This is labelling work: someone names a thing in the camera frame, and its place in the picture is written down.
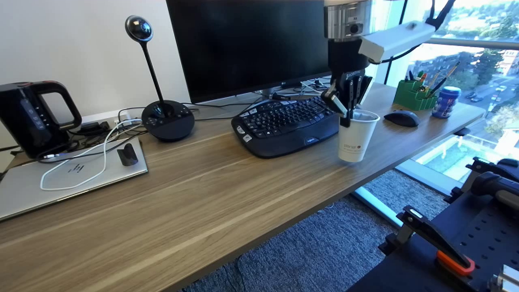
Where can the dark grey computer mouse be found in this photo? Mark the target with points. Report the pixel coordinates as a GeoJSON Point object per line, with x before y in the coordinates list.
{"type": "Point", "coordinates": [401, 118]}

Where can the black electric kettle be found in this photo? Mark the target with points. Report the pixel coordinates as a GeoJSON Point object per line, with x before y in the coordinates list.
{"type": "Point", "coordinates": [30, 121]}

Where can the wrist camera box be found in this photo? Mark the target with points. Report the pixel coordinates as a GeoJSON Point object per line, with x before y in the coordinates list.
{"type": "Point", "coordinates": [398, 40]}

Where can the white paper cup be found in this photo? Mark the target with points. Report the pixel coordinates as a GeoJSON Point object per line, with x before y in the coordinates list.
{"type": "Point", "coordinates": [358, 142]}

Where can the blue lidded container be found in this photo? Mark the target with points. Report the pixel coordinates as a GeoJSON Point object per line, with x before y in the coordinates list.
{"type": "Point", "coordinates": [445, 102]}

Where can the silver laptop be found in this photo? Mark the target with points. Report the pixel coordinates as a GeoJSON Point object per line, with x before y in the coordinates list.
{"type": "Point", "coordinates": [33, 188]}

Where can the white desk leg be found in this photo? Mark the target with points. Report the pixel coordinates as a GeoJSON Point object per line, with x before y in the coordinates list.
{"type": "Point", "coordinates": [379, 207]}

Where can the black conference webcam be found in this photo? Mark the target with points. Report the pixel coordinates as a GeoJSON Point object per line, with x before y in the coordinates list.
{"type": "Point", "coordinates": [168, 118]}

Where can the large black monitor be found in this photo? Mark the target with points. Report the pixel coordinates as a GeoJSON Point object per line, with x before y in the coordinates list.
{"type": "Point", "coordinates": [249, 45]}

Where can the small black adapter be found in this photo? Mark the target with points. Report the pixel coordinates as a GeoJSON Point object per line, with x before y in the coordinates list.
{"type": "Point", "coordinates": [127, 154]}

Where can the black ergonomic keyboard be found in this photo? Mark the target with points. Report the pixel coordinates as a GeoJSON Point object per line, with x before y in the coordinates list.
{"type": "Point", "coordinates": [281, 126]}

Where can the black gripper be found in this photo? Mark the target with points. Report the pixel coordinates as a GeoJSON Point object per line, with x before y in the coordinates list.
{"type": "Point", "coordinates": [349, 61]}

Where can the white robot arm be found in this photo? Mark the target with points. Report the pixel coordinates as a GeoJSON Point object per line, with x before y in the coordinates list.
{"type": "Point", "coordinates": [346, 17]}

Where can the window frame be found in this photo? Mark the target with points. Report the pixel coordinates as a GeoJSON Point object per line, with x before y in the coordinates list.
{"type": "Point", "coordinates": [476, 42]}

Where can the green desk organizer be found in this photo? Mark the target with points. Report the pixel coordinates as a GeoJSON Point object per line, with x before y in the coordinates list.
{"type": "Point", "coordinates": [414, 97]}

